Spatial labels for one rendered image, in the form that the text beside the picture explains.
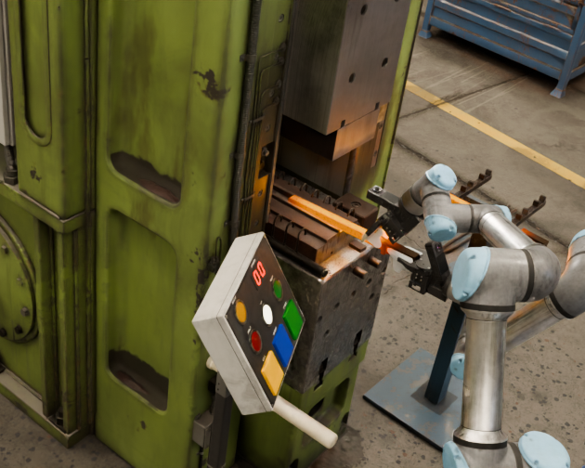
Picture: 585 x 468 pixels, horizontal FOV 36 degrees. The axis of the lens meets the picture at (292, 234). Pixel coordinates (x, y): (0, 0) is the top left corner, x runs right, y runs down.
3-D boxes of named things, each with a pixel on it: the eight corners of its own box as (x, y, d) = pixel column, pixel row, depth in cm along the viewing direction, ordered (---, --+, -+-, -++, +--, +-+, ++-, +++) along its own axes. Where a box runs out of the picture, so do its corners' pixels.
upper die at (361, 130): (374, 137, 252) (380, 107, 246) (331, 162, 238) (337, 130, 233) (260, 83, 271) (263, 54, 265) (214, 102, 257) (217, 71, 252)
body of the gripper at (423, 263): (405, 286, 251) (442, 305, 245) (410, 261, 246) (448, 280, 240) (419, 274, 256) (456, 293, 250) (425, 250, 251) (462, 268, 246)
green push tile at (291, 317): (303, 322, 229) (292, 298, 225) (296, 340, 223) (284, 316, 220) (297, 323, 229) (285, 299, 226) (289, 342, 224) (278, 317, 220)
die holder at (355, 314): (370, 337, 305) (396, 230, 279) (302, 395, 279) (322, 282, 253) (246, 262, 330) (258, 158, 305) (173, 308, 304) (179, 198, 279)
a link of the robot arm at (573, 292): (622, 304, 205) (467, 393, 235) (625, 278, 214) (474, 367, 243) (589, 269, 204) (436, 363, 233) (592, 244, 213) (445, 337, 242)
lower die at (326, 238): (353, 240, 272) (357, 216, 267) (313, 267, 258) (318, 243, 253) (248, 182, 291) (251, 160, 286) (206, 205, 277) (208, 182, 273)
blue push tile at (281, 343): (294, 347, 221) (282, 322, 217) (287, 367, 215) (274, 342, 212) (288, 348, 221) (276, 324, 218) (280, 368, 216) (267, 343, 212)
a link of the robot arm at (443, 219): (474, 227, 225) (467, 192, 231) (431, 227, 224) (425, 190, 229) (464, 244, 232) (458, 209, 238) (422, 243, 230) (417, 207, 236)
